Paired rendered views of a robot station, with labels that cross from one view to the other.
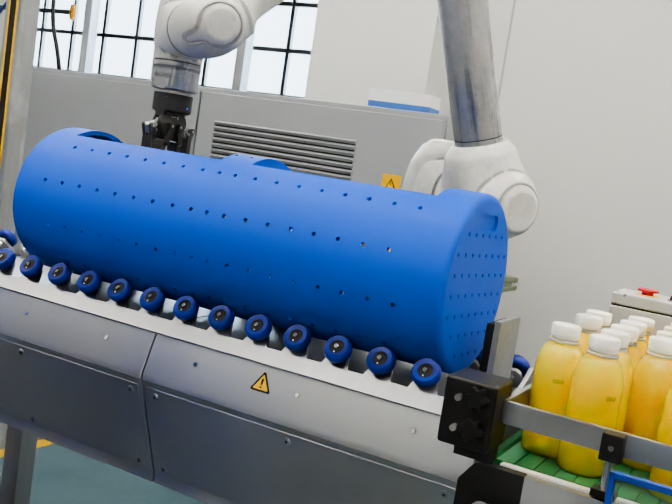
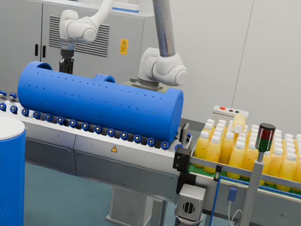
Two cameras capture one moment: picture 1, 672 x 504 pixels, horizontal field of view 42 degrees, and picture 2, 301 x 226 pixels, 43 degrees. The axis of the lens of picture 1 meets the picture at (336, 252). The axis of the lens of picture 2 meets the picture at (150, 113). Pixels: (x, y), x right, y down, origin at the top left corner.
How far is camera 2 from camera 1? 0.74 m
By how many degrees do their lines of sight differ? 18
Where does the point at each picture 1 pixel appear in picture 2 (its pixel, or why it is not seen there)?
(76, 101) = not seen: outside the picture
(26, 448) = not seen: hidden behind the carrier
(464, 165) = (164, 63)
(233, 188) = (100, 90)
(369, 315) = (148, 130)
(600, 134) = (195, 8)
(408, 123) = (129, 19)
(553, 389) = (201, 150)
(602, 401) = (215, 154)
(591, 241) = (193, 49)
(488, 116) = (171, 47)
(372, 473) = (150, 173)
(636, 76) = not seen: outside the picture
